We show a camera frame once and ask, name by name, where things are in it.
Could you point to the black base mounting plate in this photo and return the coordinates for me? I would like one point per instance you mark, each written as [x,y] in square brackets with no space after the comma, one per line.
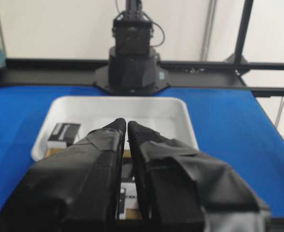
[162,81]

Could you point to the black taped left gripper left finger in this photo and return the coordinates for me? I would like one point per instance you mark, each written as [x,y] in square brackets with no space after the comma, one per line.
[75,190]

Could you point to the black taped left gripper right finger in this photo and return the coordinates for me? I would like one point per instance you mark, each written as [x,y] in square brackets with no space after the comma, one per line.
[181,189]

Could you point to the white plastic tray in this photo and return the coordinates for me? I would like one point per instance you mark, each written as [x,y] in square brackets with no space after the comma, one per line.
[167,115]

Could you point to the black and white Dynamixel box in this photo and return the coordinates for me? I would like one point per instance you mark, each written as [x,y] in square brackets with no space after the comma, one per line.
[64,135]

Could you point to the black aluminium frame rail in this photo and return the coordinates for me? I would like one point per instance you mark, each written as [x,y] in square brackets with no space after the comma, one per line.
[226,74]

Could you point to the white Robotis box under gripper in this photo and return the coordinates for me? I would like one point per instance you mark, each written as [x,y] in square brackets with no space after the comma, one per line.
[128,201]

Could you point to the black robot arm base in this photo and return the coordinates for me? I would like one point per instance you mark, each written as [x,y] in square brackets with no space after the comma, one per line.
[132,61]

